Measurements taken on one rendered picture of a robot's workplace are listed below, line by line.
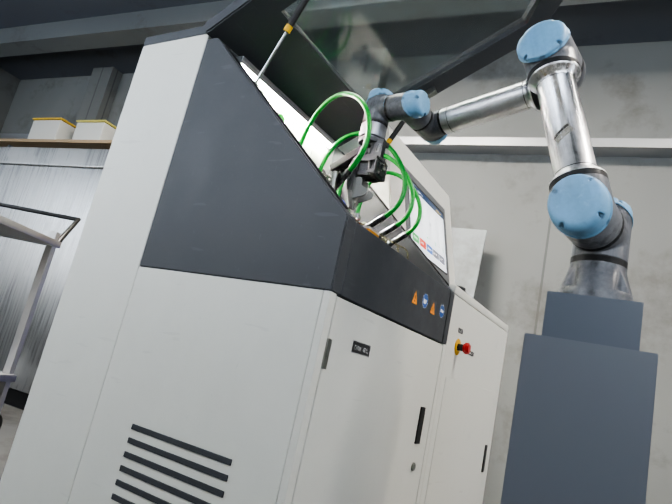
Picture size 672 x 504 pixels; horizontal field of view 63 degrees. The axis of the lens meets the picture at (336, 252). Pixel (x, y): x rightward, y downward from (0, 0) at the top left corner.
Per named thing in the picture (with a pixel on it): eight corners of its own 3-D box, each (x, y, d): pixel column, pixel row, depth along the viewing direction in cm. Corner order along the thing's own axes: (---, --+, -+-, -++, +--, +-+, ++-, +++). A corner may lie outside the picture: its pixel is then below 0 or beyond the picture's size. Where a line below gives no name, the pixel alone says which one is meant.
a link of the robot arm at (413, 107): (439, 103, 156) (406, 108, 163) (419, 82, 148) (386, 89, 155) (434, 128, 155) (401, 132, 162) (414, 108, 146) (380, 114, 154)
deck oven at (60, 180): (146, 417, 430) (206, 204, 468) (25, 413, 337) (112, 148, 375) (32, 381, 491) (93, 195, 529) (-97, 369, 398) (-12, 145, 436)
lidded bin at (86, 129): (124, 157, 523) (131, 136, 528) (98, 141, 495) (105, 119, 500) (95, 156, 541) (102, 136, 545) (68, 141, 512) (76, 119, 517)
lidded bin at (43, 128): (83, 156, 551) (91, 134, 556) (53, 140, 520) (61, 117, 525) (55, 155, 570) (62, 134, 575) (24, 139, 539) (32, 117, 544)
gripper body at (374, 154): (372, 174, 150) (381, 133, 152) (345, 174, 154) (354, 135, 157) (384, 185, 156) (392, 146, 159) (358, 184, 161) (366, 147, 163)
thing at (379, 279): (341, 295, 111) (357, 221, 115) (323, 293, 114) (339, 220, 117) (442, 343, 162) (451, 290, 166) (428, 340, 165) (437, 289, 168)
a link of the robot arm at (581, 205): (631, 243, 113) (579, 41, 135) (613, 218, 102) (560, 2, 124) (571, 258, 120) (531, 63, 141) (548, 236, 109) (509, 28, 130)
